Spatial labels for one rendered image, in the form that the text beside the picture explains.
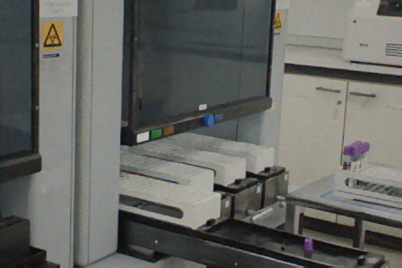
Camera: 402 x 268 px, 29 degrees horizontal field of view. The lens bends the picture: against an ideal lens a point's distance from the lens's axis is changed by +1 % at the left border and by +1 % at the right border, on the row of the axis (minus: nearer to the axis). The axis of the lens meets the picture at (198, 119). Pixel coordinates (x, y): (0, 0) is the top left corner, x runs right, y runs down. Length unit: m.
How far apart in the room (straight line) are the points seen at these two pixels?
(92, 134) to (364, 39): 2.50
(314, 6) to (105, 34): 3.20
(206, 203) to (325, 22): 3.11
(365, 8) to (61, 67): 2.61
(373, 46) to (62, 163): 2.57
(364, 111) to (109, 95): 2.47
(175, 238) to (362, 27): 2.44
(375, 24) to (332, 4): 0.79
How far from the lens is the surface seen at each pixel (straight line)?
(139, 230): 1.57
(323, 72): 3.93
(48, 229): 1.42
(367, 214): 1.69
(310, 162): 3.98
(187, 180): 1.68
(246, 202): 1.84
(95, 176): 1.49
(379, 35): 3.78
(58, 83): 1.37
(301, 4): 4.61
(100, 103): 1.47
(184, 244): 1.51
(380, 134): 3.81
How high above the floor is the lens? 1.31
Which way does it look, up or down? 11 degrees down
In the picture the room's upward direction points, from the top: 3 degrees clockwise
